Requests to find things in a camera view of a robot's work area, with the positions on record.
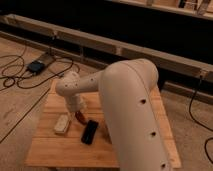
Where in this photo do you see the black cable right side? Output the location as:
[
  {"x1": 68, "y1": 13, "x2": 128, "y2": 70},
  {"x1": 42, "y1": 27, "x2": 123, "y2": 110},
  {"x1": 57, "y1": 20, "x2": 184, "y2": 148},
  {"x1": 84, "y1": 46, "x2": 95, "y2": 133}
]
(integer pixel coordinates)
[{"x1": 188, "y1": 75, "x2": 213, "y2": 165}]

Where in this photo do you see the black remote control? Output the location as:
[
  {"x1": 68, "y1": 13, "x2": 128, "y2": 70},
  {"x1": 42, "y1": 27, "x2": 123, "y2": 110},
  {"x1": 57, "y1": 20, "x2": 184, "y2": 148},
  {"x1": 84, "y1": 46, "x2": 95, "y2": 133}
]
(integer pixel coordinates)
[{"x1": 81, "y1": 120, "x2": 99, "y2": 145}]

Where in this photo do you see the black floor cable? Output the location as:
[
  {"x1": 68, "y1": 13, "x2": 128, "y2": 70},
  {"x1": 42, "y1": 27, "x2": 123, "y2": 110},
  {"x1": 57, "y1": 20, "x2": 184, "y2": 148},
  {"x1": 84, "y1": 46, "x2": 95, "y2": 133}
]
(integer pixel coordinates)
[{"x1": 0, "y1": 43, "x2": 75, "y2": 90}]

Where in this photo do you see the blue power adapter box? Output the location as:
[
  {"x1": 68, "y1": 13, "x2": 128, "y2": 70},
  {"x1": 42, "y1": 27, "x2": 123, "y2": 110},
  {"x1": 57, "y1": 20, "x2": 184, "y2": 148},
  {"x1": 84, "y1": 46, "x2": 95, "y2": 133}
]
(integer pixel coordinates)
[{"x1": 27, "y1": 61, "x2": 45, "y2": 74}]

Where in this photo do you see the white rectangular box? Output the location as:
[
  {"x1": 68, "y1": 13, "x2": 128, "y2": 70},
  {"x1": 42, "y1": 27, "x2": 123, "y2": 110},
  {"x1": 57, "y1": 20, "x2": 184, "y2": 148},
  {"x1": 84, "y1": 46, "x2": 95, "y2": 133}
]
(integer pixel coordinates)
[{"x1": 54, "y1": 115, "x2": 70, "y2": 134}]

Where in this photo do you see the wooden cutting board table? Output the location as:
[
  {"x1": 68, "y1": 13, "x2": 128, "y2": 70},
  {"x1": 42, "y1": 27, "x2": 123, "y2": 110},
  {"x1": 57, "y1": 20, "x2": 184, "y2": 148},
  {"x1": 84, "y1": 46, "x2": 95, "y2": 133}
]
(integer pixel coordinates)
[{"x1": 25, "y1": 78, "x2": 183, "y2": 169}]

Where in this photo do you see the red pepper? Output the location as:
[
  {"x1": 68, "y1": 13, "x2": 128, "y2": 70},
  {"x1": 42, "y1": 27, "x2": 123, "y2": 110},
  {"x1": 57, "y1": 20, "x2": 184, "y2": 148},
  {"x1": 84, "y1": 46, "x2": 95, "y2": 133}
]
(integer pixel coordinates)
[{"x1": 75, "y1": 111, "x2": 87, "y2": 125}]

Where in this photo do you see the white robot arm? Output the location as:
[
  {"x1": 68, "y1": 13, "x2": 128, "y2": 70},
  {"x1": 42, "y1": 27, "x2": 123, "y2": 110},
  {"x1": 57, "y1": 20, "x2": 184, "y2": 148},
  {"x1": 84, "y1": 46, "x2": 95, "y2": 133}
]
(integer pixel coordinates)
[{"x1": 56, "y1": 58, "x2": 173, "y2": 171}]

